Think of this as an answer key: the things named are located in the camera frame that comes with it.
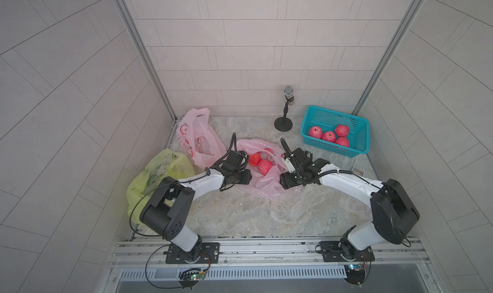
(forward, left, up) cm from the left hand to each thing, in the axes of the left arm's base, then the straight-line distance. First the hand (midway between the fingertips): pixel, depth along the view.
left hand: (252, 175), depth 91 cm
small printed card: (+2, -51, +2) cm, 51 cm away
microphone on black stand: (+33, -18, +1) cm, 38 cm away
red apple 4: (+25, -49, +5) cm, 55 cm away
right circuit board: (-38, -38, -2) cm, 53 cm away
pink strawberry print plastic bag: (+19, +27, 0) cm, 33 cm away
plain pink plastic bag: (-8, -7, +7) cm, 12 cm away
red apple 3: (+18, -47, +5) cm, 51 cm away
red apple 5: (+6, -1, +5) cm, 8 cm away
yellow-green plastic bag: (+4, +40, +3) cm, 41 cm away
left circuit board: (-39, +22, -4) cm, 45 cm away
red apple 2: (+20, -40, +6) cm, 45 cm away
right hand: (-4, -15, +2) cm, 16 cm away
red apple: (+23, -34, +6) cm, 41 cm away
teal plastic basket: (+27, -60, +3) cm, 66 cm away
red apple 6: (+2, -6, +5) cm, 8 cm away
